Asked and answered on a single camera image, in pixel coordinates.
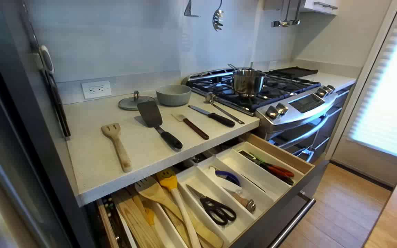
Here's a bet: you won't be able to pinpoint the refrigerator door handle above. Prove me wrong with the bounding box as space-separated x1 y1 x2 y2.
21 0 72 139

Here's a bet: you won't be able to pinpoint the black handled scissors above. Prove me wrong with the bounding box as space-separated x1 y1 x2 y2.
187 185 237 226

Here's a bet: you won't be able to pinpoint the black handled knife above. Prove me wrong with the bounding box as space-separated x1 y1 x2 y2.
187 105 236 127

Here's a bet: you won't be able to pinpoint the wooden spatula in drawer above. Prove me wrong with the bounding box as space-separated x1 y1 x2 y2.
135 177 223 248

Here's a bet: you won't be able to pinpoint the grey ceramic bowl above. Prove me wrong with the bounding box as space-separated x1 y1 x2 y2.
156 84 191 106

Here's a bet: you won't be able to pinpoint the grey round pot lid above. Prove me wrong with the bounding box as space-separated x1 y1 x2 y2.
117 91 153 110

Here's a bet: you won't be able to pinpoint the blue white handled utensil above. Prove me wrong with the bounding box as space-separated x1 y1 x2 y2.
208 167 256 214

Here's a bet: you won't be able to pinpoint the hanging slotted metal spoon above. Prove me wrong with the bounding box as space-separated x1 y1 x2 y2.
212 0 223 32

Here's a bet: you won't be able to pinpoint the yellow silicone spatula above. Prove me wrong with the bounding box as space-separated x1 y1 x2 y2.
156 170 201 248

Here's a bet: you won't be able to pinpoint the gas stove range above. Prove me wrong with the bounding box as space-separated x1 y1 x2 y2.
182 69 349 163

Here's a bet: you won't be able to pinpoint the brown handled small knife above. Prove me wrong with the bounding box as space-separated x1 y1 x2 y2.
174 115 209 139

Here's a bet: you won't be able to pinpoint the black metal turner spatula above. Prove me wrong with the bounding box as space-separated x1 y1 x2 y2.
138 101 183 150

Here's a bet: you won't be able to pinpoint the stainless steel pot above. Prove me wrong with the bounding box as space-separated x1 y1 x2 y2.
229 65 265 98

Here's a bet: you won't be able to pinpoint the hanging metal ladle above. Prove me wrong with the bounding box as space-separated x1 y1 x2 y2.
271 0 302 28

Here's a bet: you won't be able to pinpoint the white drawer organizer tray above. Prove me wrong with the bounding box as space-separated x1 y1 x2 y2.
114 141 306 248

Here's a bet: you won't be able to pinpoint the white wall outlet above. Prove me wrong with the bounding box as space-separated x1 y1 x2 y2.
81 82 111 99

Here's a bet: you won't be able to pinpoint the wooden slotted spatula on counter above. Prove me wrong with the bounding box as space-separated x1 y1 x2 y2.
100 123 131 172

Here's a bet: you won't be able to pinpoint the red handled utensil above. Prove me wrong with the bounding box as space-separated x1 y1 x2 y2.
241 150 293 185

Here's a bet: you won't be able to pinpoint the open kitchen drawer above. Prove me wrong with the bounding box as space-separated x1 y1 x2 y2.
96 134 325 248

